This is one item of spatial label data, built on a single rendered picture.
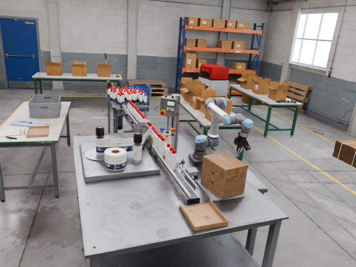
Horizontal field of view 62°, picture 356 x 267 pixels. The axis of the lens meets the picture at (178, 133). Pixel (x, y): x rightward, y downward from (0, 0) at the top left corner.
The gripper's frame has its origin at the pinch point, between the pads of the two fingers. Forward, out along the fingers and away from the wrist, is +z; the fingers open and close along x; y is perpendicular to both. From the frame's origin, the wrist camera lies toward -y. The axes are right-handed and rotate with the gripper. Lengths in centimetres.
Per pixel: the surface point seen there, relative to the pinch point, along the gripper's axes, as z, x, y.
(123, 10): 118, -222, 787
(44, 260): 117, 167, 35
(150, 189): 26, 81, 10
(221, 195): 9.0, 39.0, -29.2
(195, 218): 10, 71, -39
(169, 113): -2, 33, 72
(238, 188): 6.8, 22.1, -29.9
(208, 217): 9, 62, -43
